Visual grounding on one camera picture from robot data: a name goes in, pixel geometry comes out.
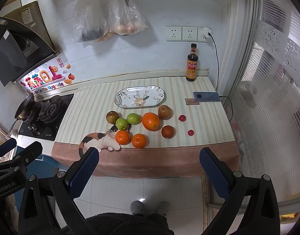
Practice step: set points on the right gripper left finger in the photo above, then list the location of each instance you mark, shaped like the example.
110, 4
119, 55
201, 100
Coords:
68, 185

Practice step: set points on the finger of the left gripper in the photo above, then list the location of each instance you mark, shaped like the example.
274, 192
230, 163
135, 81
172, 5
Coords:
7, 146
24, 158

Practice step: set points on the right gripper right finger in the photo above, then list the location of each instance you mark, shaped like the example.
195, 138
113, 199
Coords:
229, 185

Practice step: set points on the red cherry tomato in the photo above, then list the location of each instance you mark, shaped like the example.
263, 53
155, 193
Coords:
182, 118
190, 132

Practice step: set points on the small orange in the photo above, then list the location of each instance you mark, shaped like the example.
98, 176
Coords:
139, 141
122, 137

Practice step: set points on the brown apple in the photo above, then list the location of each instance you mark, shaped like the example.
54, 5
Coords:
164, 112
112, 117

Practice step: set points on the green apple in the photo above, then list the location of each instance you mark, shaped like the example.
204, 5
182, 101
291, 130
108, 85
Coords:
133, 119
121, 124

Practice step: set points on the dark orange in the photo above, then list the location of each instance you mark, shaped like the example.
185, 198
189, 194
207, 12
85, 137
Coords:
168, 132

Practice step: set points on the large orange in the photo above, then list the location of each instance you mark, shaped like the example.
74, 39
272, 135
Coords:
151, 121

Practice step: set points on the black gas stove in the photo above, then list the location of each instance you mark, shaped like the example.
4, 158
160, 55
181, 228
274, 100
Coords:
44, 119

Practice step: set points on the black frying pan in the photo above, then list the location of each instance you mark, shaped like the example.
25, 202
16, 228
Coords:
23, 110

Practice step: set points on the grey slipper right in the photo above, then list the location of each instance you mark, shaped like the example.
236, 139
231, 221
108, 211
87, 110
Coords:
163, 208

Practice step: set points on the grey slipper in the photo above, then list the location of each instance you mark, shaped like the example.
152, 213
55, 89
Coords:
137, 208
163, 208

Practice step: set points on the grey slipper left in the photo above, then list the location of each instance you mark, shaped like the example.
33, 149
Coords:
137, 208

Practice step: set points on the frosted sliding glass door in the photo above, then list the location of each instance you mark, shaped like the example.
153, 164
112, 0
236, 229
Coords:
260, 82

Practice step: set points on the brown card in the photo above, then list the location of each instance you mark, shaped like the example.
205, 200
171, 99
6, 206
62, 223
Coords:
191, 101

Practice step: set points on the blue smartphone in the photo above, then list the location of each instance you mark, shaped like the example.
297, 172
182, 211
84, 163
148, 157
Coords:
206, 97

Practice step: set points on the black range hood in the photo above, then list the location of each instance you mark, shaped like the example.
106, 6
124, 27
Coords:
25, 43

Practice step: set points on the floral oval ceramic plate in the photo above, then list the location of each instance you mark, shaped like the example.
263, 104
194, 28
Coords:
139, 97

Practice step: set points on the soy sauce bottle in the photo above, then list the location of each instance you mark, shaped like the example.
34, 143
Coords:
192, 60

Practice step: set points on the plastic bag dark contents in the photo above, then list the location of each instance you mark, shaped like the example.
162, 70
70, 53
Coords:
89, 23

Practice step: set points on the plastic bag with onions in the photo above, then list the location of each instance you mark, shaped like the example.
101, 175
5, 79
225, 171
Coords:
124, 18

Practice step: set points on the colourful wall sticker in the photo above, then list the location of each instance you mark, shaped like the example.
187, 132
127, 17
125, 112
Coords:
49, 76

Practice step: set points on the white wall socket right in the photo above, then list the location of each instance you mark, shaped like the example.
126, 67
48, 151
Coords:
203, 34

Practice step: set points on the white wall socket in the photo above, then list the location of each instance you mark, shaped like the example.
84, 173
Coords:
173, 33
203, 34
189, 34

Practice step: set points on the white wall socket middle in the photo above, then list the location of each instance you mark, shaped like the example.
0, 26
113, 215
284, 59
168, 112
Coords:
189, 34

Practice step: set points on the white wall socket left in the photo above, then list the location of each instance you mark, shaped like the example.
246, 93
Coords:
173, 33

